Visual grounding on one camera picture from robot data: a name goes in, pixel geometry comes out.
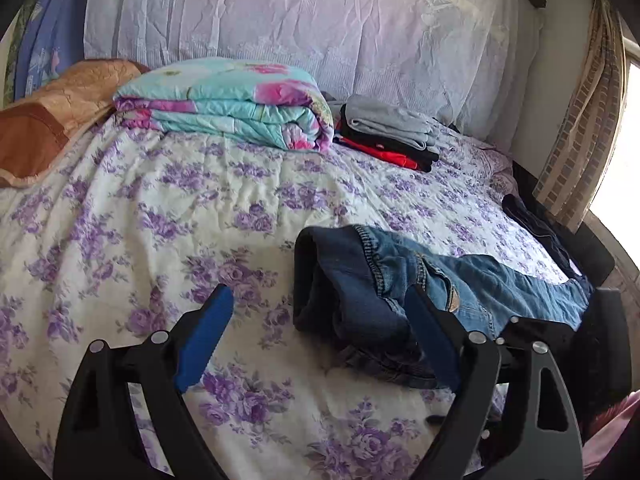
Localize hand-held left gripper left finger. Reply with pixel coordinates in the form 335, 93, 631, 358
54, 284, 235, 480

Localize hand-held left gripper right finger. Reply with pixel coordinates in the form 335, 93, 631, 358
404, 285, 584, 480

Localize blue denim jeans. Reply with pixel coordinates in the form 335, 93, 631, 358
292, 225, 595, 391

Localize dark navy pants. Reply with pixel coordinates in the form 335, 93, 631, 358
501, 193, 586, 277

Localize black bed end board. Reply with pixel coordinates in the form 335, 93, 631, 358
512, 164, 616, 288

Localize person's pink clothing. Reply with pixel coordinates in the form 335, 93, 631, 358
582, 390, 640, 478

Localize purple floral bedspread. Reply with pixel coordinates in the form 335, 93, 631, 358
0, 120, 576, 480

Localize window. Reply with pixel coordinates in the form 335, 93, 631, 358
590, 42, 640, 256

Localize folded red garment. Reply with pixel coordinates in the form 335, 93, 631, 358
336, 135, 419, 171

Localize stack of folded clothes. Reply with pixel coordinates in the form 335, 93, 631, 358
334, 105, 441, 173

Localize beige checked curtain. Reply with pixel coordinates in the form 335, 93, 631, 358
533, 0, 627, 231

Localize folded teal floral quilt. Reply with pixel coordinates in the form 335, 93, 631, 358
113, 57, 335, 154

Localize orange brown quilted pillow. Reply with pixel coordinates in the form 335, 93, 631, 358
0, 58, 150, 189

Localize pale lavender headboard cover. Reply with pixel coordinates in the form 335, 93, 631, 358
84, 0, 546, 153

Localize blue patterned cloth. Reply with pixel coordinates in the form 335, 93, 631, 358
14, 0, 96, 102

